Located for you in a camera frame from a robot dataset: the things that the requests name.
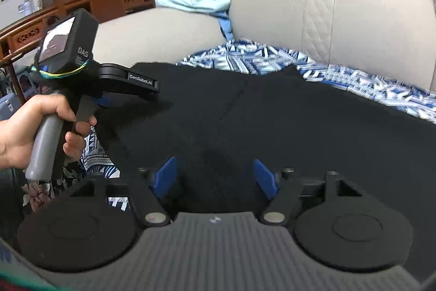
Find black pants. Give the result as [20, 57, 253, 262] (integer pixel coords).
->
[96, 63, 435, 280]

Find person's left hand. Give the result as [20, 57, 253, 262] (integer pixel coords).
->
[1, 94, 97, 169]

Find blue white patterned sofa cover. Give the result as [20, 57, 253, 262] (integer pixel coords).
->
[20, 38, 436, 214]

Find beige leather sofa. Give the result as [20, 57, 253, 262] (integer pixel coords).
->
[20, 0, 436, 94]

